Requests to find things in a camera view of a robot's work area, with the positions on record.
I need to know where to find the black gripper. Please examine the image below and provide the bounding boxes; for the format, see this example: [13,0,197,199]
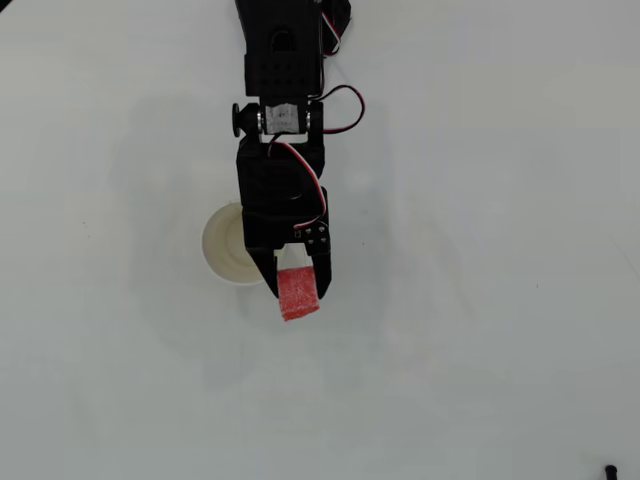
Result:
[230,99,335,302]

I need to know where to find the red cube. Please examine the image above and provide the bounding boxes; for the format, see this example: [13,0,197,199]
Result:
[276,267,321,323]

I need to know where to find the white paper cup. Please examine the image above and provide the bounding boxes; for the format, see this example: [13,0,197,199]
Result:
[201,201,272,287]

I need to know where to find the red white black gripper cable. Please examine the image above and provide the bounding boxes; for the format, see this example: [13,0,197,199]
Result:
[267,140,329,237]

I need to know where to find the red black arm cable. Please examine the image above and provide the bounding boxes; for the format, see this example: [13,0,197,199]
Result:
[308,7,367,135]

